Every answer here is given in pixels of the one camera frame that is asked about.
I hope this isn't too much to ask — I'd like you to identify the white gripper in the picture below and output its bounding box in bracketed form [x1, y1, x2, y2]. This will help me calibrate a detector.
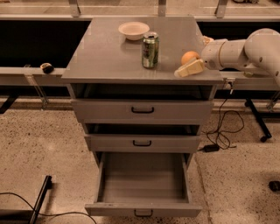
[174, 36, 227, 78]

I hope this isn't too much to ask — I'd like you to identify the orange fruit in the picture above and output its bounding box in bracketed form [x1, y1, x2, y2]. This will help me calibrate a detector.
[181, 51, 200, 66]

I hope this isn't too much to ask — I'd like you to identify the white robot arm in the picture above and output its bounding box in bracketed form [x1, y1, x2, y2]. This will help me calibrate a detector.
[174, 28, 280, 85]

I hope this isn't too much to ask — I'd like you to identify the grey drawer cabinet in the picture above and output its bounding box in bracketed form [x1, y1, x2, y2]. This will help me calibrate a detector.
[60, 16, 225, 160]

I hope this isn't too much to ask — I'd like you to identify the grey top drawer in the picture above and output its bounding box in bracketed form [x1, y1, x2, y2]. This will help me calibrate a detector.
[72, 84, 213, 124]

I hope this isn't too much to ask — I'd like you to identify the grey drawer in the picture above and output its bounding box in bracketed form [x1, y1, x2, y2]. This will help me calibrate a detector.
[72, 84, 213, 124]
[85, 152, 202, 217]
[85, 123, 200, 153]

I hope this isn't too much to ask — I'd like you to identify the grey middle drawer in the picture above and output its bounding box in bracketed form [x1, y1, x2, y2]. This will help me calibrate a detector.
[85, 123, 200, 153]

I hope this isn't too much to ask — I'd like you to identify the grey bottom drawer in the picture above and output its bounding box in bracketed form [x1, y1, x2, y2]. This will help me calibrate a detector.
[85, 152, 202, 217]

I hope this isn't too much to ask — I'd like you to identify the green soda can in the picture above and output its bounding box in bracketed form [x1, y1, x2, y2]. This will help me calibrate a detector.
[142, 31, 159, 68]

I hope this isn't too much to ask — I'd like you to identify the small bottle on ledge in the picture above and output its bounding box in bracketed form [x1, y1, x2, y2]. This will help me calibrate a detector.
[243, 72, 254, 78]

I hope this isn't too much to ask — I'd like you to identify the white bowl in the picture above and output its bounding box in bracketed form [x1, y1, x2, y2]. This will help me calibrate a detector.
[118, 22, 150, 41]

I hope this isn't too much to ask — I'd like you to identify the black stand leg right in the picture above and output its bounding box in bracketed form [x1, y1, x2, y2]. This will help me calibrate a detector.
[245, 98, 272, 143]

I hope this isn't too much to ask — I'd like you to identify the dark round object on ledge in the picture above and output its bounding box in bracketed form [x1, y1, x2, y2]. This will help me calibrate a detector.
[40, 63, 54, 74]

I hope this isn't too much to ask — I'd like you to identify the black floor stand left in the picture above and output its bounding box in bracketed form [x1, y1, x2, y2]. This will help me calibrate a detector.
[28, 175, 52, 224]

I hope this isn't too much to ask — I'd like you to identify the wall outlet plug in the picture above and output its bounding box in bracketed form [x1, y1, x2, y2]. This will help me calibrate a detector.
[223, 78, 235, 89]

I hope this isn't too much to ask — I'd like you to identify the black cable on floor left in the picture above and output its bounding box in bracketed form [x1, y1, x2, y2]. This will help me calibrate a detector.
[0, 192, 98, 224]

